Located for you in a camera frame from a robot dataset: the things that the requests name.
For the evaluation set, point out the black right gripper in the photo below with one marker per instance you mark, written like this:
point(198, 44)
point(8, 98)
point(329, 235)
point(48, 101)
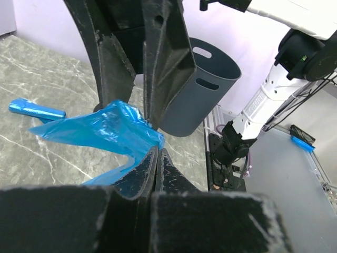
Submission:
point(113, 33)

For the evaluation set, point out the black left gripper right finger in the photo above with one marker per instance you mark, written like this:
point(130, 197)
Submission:
point(184, 219)

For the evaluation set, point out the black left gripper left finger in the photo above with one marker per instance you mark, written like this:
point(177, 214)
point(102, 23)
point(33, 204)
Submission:
point(113, 218)

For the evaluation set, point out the blue detached trash bag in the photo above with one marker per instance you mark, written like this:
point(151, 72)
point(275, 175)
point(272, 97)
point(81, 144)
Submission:
point(118, 128)

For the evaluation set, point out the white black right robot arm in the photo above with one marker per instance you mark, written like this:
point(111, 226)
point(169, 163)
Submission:
point(306, 54)

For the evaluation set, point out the dark blue trash bin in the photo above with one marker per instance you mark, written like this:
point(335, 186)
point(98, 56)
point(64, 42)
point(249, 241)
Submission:
point(213, 78)

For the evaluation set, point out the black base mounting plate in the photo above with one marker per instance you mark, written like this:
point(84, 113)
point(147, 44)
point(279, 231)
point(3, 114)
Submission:
point(220, 177)

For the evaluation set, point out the blue tape black clip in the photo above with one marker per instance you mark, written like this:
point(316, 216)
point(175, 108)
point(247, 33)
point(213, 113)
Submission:
point(301, 138)

